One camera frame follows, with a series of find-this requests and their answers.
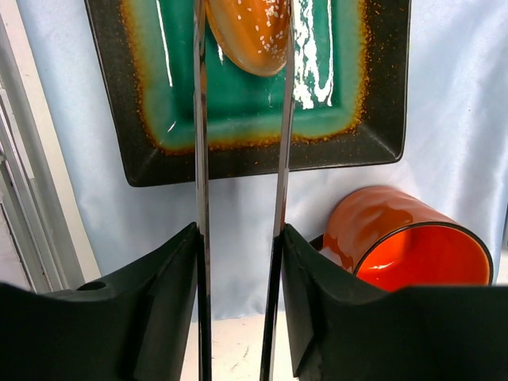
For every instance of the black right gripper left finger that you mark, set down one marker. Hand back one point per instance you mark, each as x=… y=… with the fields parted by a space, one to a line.
x=132 y=324

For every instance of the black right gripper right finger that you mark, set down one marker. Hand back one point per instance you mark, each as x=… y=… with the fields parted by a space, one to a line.
x=341 y=328

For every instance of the metal serving tongs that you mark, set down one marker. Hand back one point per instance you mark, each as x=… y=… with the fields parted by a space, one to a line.
x=202 y=194

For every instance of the sesame round bun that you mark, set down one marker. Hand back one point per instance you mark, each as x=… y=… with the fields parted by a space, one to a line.
x=253 y=34

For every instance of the orange mug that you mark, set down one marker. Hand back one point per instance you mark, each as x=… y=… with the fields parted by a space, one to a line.
x=392 y=240

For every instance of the light blue cloth placemat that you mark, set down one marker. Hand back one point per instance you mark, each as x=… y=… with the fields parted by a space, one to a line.
x=455 y=157

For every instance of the square black teal plate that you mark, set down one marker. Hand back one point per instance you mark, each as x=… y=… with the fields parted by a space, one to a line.
x=350 y=87

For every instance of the aluminium table frame rail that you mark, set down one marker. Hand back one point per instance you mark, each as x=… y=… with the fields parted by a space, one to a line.
x=41 y=231

